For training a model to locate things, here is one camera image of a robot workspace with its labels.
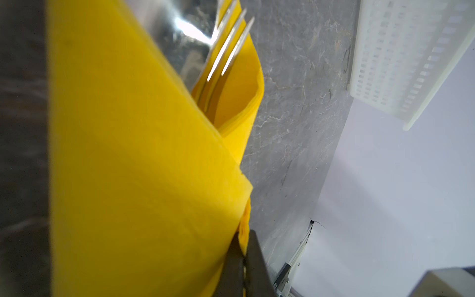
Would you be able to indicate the white perforated plastic basket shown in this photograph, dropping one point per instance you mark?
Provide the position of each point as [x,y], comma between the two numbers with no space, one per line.
[405,50]

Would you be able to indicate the silver spoon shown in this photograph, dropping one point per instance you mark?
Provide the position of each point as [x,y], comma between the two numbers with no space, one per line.
[184,31]

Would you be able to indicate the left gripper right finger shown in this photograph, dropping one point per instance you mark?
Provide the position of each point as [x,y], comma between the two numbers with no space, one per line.
[256,282]

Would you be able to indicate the silver fork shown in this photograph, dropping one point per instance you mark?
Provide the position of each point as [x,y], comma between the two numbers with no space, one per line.
[230,36]

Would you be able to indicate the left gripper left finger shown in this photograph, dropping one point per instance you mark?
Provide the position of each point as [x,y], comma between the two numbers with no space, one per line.
[231,282]

